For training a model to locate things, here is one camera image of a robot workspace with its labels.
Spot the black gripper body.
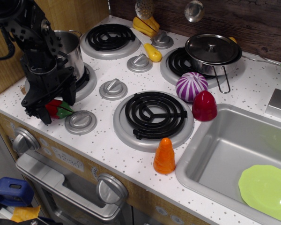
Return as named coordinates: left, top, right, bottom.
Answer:
left=20, top=54, right=76, bottom=109

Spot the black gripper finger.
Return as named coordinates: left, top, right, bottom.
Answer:
left=61, top=81, right=76, bottom=105
left=25, top=106, right=52, bottom=125

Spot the red toy chili pepper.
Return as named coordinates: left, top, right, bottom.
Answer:
left=45, top=99, right=74, bottom=119

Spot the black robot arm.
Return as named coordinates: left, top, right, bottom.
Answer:
left=0, top=0, right=76, bottom=124

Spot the tall steel pot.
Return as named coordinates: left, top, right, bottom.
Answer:
left=54, top=30, right=85, bottom=80

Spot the dark red toy eggplant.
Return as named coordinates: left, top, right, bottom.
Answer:
left=192, top=90, right=217, bottom=121

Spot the steel pan with lid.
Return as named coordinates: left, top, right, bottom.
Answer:
left=185, top=34, right=242, bottom=94

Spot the silver stove knob front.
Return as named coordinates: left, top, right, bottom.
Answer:
left=65, top=110, right=97, bottom=135

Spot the silver stove knob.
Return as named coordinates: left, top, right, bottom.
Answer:
left=126, top=53, right=153, bottom=73
left=151, top=31, right=174, bottom=49
left=65, top=110, right=97, bottom=135
left=99, top=78, right=128, bottom=101

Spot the left silver oven knob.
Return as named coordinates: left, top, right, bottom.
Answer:
left=12, top=127, right=40, bottom=154

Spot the silver oven knob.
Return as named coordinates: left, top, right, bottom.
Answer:
left=96, top=173, right=128, bottom=205
left=12, top=127, right=40, bottom=154

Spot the silver stove knob middle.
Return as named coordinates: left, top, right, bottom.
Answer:
left=99, top=78, right=128, bottom=101

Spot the back left black burner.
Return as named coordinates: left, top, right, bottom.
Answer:
left=86, top=23, right=136, bottom=51

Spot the silver stove knob upper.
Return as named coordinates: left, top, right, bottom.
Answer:
left=126, top=53, right=153, bottom=73

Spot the blue clamp tool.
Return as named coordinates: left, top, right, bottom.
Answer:
left=0, top=177, right=34, bottom=207

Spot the front right black burner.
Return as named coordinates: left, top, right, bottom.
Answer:
left=124, top=91, right=190, bottom=140

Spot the yellow cloth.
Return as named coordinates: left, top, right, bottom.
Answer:
left=11, top=206, right=41, bottom=223

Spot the right silver oven knob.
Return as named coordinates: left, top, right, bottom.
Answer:
left=96, top=173, right=128, bottom=205

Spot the yellow toy banana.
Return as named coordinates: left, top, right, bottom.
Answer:
left=133, top=16, right=160, bottom=38

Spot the silver stove knob back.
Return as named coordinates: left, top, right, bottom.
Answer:
left=151, top=31, right=174, bottom=49

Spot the back right black burner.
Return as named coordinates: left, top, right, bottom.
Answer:
left=167, top=46, right=216, bottom=78

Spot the hanging slotted steel spoon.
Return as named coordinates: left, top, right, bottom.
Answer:
left=135, top=0, right=154, bottom=20

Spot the orange toy carrot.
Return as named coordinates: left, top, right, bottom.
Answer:
left=153, top=138, right=175, bottom=174

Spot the purple striped toy onion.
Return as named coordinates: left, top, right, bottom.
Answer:
left=176, top=72, right=208, bottom=103

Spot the hanging steel ladle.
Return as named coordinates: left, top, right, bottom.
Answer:
left=185, top=0, right=205, bottom=23

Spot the silver sink basin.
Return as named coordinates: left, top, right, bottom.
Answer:
left=175, top=104, right=281, bottom=225

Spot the silver faucet base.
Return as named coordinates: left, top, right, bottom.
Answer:
left=266, top=89, right=281, bottom=119

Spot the green plastic plate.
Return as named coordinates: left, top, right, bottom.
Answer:
left=238, top=165, right=281, bottom=221

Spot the silver oven door handle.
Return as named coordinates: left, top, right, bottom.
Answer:
left=16, top=154, right=125, bottom=225

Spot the yellow handled toy knife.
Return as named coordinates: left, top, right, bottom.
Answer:
left=130, top=28, right=162, bottom=62

